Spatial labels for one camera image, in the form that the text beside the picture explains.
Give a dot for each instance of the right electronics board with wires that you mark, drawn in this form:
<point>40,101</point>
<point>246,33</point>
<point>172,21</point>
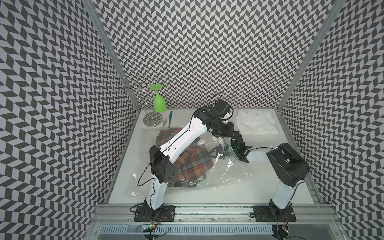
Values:
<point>281,232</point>

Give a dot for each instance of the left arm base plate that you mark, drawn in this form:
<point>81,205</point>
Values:
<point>146,214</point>

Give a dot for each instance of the clear plastic vacuum bag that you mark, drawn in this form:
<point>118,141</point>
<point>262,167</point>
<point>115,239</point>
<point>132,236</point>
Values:
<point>224,172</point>

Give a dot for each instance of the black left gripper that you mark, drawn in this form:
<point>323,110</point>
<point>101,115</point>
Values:
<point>228,133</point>

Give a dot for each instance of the aluminium frame corner post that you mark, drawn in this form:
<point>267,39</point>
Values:
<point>94,17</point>
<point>323,31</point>

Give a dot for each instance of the white shirt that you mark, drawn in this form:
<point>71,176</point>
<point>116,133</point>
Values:
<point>256,123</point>

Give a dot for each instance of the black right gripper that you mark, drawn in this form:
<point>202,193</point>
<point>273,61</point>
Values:
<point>218,156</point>

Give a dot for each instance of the green plastic wine glass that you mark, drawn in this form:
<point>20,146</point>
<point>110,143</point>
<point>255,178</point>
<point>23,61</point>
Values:
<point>159,103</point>

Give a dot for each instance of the blue green pen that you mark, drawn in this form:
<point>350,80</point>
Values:
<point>170,119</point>

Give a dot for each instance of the aluminium frame corner post right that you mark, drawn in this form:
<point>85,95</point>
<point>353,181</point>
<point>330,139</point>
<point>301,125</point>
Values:
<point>323,31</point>

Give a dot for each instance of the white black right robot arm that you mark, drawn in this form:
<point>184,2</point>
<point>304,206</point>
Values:
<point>290,168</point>

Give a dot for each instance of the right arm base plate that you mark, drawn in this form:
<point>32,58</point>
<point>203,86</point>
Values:
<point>271,214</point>

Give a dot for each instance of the white round bag valve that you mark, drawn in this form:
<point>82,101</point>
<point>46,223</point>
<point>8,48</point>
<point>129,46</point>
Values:
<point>201,142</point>

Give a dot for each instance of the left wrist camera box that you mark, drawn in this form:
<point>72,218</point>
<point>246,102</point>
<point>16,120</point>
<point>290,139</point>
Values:
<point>223,110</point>

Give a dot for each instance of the aluminium frame right floor rail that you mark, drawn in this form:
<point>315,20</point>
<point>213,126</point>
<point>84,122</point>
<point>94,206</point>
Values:
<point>316,196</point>

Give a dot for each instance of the aluminium frame corner post left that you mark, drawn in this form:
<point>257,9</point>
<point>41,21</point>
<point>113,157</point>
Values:
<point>94,17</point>

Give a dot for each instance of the aluminium front rail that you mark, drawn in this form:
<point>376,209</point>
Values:
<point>318,214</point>

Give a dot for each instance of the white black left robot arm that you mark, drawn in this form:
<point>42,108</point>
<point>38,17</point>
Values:
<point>162,159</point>

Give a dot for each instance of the electronics board with wires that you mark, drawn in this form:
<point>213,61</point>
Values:
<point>281,232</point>
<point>153,225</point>

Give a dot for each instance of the red plaid shirt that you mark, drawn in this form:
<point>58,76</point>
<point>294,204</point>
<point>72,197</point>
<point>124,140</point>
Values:
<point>192,165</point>

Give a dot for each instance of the left electronics board with wires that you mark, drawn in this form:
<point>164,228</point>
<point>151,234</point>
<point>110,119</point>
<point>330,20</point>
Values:
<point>153,225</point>

